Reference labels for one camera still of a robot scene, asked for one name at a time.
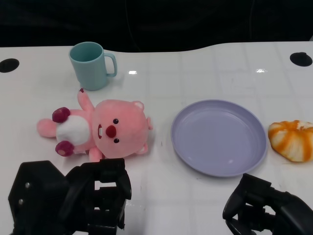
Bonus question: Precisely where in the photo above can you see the black table grommet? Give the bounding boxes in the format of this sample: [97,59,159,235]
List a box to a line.
[290,51,313,66]
[0,58,20,73]

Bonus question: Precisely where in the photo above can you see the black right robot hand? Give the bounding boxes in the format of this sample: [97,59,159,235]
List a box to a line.
[222,173,313,235]

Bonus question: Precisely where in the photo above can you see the teal plastic mug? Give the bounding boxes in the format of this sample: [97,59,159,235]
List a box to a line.
[68,41,118,92]

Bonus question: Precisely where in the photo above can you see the pink plush beaver doll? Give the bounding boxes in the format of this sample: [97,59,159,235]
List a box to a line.
[37,88,154,162]

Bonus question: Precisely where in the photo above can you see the orange white striped bun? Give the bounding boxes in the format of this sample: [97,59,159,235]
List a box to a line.
[268,119,313,163]

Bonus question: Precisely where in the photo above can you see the lavender plastic plate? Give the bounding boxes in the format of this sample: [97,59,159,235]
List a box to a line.
[170,99,268,178]

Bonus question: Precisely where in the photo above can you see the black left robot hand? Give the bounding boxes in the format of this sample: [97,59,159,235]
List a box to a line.
[8,158,133,235]

